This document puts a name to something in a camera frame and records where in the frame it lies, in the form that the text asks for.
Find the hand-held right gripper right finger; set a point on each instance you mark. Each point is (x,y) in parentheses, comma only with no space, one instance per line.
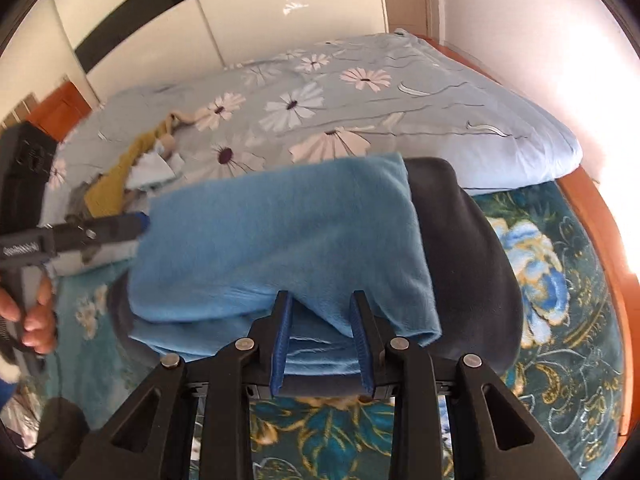
(361,345)

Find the mustard yellow knit sweater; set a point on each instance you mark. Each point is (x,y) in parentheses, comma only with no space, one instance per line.
(112,185)

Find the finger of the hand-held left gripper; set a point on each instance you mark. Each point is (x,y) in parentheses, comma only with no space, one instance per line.
(100,232)

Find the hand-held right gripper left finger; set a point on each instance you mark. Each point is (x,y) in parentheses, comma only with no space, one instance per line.
(280,345)

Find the dark navy garment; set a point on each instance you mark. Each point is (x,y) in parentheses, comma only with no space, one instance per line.
(470,270)

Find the white cloth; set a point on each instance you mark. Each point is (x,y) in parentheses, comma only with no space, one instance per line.
(155,170)

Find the white glossy wardrobe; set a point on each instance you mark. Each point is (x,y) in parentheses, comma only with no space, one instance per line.
(200,20)

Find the beige knit garment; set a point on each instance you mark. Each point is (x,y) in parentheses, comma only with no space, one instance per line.
(187,119)

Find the orange wooden headboard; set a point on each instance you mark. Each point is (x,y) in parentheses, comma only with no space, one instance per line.
(60,110)

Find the dark cloth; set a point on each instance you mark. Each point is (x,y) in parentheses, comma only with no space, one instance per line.
(60,435)

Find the teal floral blanket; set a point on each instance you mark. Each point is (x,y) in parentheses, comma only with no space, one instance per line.
(565,360)

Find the person's left hand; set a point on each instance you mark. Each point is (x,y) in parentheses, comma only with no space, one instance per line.
(40,320)

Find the orange wooden bed frame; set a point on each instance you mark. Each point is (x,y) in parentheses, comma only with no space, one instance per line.
(619,320)

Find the light blue fleece garment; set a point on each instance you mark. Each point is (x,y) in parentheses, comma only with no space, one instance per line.
(280,235)

